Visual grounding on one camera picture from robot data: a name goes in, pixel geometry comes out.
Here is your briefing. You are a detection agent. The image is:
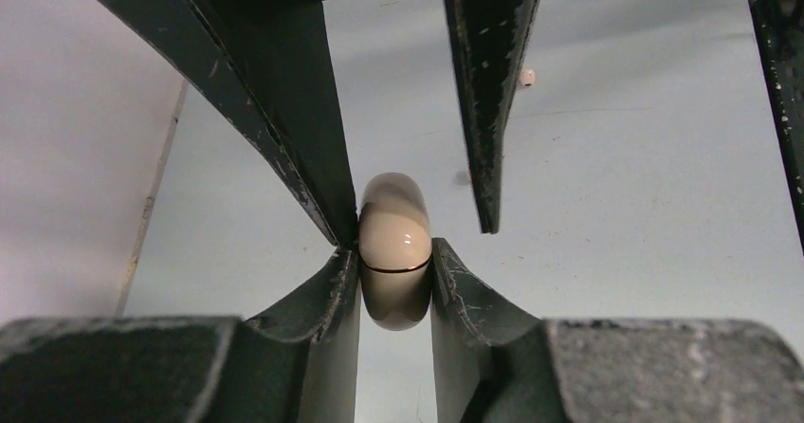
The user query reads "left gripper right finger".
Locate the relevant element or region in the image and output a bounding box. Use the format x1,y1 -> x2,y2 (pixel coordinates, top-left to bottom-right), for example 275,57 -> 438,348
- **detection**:
429,238 -> 566,422

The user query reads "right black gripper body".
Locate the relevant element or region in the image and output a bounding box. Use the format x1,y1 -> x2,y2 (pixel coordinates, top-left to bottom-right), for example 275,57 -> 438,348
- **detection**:
748,0 -> 803,235

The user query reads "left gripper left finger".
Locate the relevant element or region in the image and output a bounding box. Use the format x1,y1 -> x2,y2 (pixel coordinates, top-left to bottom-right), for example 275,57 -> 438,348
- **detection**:
204,248 -> 360,422

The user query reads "beige earbud charging case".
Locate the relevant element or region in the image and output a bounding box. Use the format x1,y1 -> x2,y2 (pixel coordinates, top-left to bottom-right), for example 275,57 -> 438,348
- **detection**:
358,173 -> 432,331

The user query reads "beige earbud far right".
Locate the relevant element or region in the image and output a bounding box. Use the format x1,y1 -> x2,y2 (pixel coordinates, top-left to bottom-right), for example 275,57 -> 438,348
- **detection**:
518,67 -> 538,89

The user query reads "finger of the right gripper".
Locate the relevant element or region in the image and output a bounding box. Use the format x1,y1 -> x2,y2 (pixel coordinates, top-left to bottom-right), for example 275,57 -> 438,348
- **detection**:
444,0 -> 539,234
98,0 -> 357,246

